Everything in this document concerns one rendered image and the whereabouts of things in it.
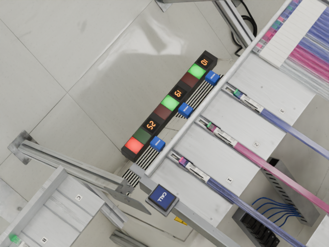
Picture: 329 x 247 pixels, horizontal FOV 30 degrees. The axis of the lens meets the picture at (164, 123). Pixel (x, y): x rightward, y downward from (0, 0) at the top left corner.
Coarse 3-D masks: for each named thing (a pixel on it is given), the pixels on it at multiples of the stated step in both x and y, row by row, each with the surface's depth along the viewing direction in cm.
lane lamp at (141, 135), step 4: (140, 128) 148; (136, 132) 147; (140, 132) 147; (144, 132) 147; (136, 136) 147; (140, 136) 147; (144, 136) 147; (148, 136) 147; (140, 140) 146; (144, 140) 146; (144, 144) 146
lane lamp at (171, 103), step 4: (168, 96) 151; (164, 100) 150; (168, 100) 150; (172, 100) 150; (176, 100) 150; (164, 104) 150; (168, 104) 150; (172, 104) 150; (176, 104) 150; (168, 108) 150; (172, 108) 150
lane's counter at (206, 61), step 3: (204, 54) 155; (201, 57) 155; (204, 57) 155; (207, 57) 155; (198, 60) 155; (201, 60) 155; (204, 60) 155; (207, 60) 155; (210, 60) 155; (198, 63) 154; (201, 63) 154; (204, 63) 154; (207, 63) 154; (210, 63) 154; (204, 66) 154; (207, 66) 154
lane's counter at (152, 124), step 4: (148, 120) 148; (152, 120) 148; (144, 124) 148; (148, 124) 148; (152, 124) 148; (156, 124) 148; (148, 128) 148; (152, 128) 148; (156, 128) 148; (152, 132) 147
